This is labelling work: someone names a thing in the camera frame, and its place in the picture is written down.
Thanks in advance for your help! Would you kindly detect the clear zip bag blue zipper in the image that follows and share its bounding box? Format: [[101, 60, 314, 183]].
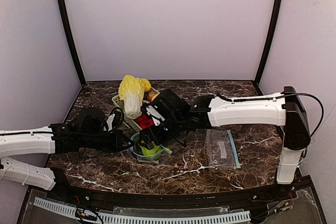
[[130, 133, 173, 165]]

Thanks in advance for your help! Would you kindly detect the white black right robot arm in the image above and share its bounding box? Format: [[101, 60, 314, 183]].
[[139, 86, 311, 185]]

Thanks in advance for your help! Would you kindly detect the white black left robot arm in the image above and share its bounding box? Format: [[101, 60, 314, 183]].
[[1, 107, 134, 191]]

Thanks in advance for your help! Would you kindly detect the red bell pepper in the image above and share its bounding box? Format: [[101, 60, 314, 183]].
[[135, 114, 154, 129]]

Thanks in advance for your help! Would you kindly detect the pale green plastic basket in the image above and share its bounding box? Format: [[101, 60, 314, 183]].
[[112, 88, 160, 132]]

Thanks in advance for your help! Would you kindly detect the orange pink peach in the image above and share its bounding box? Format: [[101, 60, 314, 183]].
[[147, 92, 159, 102]]

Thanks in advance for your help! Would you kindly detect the yellow lemon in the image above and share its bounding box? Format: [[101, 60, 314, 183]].
[[141, 78, 152, 92]]

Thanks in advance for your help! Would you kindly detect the yellow napa cabbage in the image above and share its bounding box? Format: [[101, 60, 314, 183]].
[[118, 75, 146, 119]]

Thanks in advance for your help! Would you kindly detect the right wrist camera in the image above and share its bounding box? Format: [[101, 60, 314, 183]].
[[141, 104, 165, 126]]

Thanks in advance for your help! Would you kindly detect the black front rail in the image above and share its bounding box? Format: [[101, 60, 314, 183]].
[[47, 184, 296, 210]]

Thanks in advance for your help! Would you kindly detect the black frame post left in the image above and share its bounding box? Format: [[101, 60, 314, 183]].
[[57, 0, 87, 87]]

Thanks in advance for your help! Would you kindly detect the black frame post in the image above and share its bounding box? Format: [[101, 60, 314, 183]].
[[254, 0, 282, 87], [57, 0, 87, 87]]

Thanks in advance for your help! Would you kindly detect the black frame post right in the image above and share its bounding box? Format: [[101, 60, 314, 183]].
[[254, 0, 282, 87]]

